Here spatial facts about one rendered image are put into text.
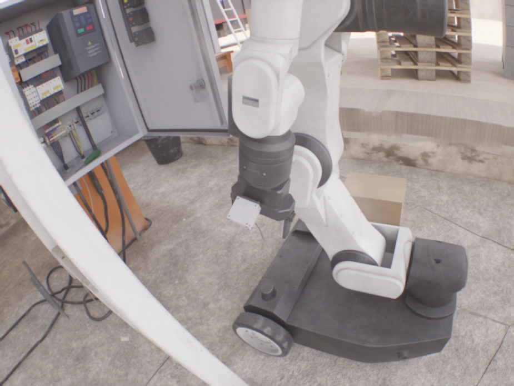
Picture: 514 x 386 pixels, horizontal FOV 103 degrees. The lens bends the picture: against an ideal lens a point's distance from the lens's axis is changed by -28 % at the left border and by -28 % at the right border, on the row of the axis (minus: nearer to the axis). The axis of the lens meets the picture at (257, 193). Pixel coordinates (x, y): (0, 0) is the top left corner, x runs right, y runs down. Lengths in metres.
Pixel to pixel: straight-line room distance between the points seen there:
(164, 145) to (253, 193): 1.93
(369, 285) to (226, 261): 0.73
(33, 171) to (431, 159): 1.77
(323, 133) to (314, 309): 0.52
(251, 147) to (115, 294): 0.35
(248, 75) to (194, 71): 0.44
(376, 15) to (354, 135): 1.36
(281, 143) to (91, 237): 0.34
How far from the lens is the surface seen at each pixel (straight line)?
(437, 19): 0.52
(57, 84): 1.03
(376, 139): 1.80
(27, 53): 1.05
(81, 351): 1.40
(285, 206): 0.50
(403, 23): 0.53
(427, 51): 2.47
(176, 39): 0.80
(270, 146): 0.41
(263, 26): 0.36
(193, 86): 0.75
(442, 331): 0.89
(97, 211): 1.57
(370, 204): 1.33
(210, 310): 1.18
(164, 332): 0.62
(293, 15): 0.37
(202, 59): 0.74
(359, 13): 0.52
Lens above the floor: 0.92
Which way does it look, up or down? 33 degrees down
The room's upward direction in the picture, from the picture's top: 14 degrees counter-clockwise
